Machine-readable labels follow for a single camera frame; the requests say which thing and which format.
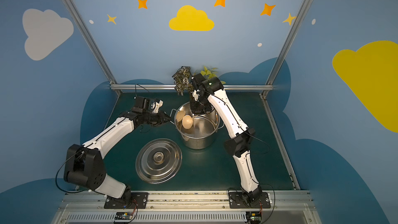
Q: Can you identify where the beige plastic ladle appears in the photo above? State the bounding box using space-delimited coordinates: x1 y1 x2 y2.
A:
176 110 193 129

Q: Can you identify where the stainless steel pot lid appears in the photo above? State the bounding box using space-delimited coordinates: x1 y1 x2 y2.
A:
135 138 182 184

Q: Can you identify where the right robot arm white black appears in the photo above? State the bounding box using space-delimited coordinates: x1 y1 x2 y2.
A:
190 74 262 206

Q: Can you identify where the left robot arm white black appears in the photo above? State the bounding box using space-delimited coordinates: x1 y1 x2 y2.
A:
63 111 171 203

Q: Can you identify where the artificial plant in pot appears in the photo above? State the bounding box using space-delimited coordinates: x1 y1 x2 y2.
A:
171 66 227 96

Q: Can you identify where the left circuit board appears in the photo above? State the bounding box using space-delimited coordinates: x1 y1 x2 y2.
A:
115 212 134 220

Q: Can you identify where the circuit board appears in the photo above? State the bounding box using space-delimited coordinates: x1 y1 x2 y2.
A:
115 212 134 220
245 212 262 224

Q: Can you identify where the right circuit board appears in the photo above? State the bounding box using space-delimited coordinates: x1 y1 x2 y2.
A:
245 212 262 224

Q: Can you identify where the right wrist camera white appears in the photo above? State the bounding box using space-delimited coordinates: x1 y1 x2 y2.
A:
192 90 199 102

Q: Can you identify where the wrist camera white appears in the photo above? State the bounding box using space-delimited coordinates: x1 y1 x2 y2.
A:
132 96 163 114
192 90 199 102

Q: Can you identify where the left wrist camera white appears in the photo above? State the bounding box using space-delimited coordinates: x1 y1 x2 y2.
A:
132 96 163 114

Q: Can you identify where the aluminium frame back bar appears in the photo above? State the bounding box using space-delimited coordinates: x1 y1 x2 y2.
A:
110 83 274 92

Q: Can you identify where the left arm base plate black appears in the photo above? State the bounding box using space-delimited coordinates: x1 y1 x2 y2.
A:
104 191 149 209

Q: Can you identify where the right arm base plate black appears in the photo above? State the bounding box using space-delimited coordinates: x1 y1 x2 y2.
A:
227 190 273 208

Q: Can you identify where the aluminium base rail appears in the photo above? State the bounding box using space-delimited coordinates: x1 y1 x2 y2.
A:
52 189 321 224

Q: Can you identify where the aluminium frame right post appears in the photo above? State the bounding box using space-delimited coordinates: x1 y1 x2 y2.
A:
261 0 313 100

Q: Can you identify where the aluminium frame post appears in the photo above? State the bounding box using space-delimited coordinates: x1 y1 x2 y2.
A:
61 0 117 89
261 0 313 100

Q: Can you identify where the aluminium frame left post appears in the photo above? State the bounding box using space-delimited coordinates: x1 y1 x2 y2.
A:
61 0 117 89

